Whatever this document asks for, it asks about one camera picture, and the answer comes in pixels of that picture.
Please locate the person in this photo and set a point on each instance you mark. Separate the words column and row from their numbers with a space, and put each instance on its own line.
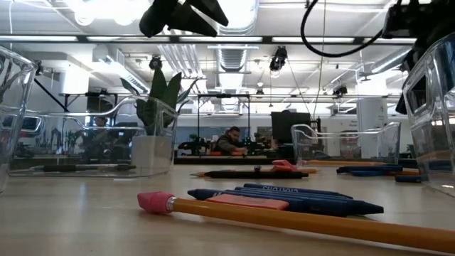
column 100, row 122
column 229, row 142

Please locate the black ceiling spotlight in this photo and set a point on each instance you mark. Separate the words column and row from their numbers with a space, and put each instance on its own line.
column 155, row 63
column 278, row 58
column 339, row 90

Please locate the black ceiling light track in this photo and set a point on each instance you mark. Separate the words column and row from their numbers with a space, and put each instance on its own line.
column 231, row 39

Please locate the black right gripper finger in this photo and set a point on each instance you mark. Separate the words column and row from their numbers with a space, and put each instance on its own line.
column 417, row 60
column 412, row 92

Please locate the black monitor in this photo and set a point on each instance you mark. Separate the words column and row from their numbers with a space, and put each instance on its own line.
column 289, row 126

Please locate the white pillar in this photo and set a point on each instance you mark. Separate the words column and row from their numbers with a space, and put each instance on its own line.
column 371, row 113

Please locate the silver ceiling duct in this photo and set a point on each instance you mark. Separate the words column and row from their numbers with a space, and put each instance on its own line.
column 234, row 35

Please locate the black rig frame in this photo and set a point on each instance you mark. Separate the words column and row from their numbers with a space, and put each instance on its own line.
column 223, row 95

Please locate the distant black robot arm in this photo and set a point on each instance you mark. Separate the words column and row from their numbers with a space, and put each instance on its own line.
column 188, row 146
column 256, row 145

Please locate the clear plastic bin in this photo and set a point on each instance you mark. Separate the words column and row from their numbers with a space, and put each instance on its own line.
column 53, row 142
column 355, row 142
column 14, row 106
column 437, row 142

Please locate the green plant white pot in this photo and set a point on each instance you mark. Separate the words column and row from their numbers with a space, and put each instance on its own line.
column 153, row 153

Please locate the black aluminium table frame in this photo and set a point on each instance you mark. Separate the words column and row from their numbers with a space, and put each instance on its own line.
column 231, row 160

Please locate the black pen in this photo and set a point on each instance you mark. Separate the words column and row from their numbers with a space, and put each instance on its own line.
column 256, row 175
column 89, row 168

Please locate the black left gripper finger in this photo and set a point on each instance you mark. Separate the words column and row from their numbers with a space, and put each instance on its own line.
column 209, row 10
column 193, row 23

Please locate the red eraser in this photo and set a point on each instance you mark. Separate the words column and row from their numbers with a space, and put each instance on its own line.
column 249, row 202

